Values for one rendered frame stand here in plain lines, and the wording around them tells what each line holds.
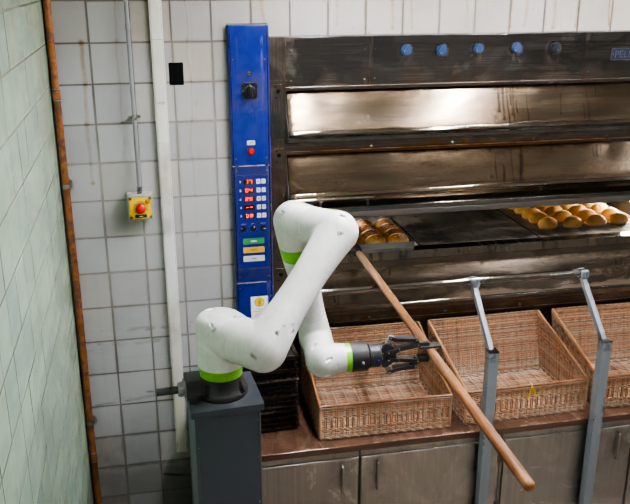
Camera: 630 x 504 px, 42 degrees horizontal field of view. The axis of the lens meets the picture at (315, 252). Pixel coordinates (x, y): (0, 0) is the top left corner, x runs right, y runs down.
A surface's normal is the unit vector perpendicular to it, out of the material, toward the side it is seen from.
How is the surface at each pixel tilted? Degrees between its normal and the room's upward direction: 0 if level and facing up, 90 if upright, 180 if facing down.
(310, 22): 90
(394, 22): 90
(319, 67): 90
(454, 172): 70
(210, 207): 90
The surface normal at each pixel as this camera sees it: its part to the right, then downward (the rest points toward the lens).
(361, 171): 0.19, -0.01
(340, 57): 0.20, 0.32
